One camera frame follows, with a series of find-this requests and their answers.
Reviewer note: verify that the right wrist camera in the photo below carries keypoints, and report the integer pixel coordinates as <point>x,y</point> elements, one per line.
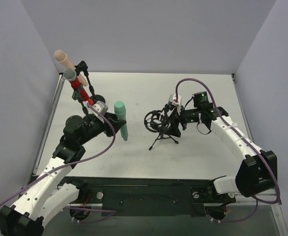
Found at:
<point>175,102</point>

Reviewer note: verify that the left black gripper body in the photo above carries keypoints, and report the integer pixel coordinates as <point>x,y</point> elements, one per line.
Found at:
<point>110,125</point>

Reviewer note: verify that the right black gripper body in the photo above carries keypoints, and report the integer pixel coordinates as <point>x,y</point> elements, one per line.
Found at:
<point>174,123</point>

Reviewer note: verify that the red glitter microphone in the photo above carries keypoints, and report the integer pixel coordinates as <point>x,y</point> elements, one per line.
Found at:
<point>71,77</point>

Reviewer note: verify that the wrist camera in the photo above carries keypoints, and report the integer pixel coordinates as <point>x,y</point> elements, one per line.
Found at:
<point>98,109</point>
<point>175,102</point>

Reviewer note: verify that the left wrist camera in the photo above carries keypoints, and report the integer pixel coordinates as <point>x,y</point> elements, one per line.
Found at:
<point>98,109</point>

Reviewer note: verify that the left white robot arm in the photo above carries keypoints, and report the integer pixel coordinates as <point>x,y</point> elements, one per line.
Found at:
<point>29,215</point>

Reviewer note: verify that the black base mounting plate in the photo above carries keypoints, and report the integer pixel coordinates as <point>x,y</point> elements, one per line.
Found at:
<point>148,197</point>

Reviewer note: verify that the pink microphone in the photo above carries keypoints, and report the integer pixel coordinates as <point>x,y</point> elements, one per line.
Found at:
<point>62,58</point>

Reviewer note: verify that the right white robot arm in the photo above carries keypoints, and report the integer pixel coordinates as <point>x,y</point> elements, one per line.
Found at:
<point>258,168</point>

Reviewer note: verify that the black mic stand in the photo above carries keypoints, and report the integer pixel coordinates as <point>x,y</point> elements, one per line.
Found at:
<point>82,67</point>
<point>83,105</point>

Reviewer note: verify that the tripod shock mount stand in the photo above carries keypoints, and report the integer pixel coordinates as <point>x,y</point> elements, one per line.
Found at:
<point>158,121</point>

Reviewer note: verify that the teal microphone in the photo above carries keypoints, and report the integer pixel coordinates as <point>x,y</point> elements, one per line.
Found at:
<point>120,112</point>

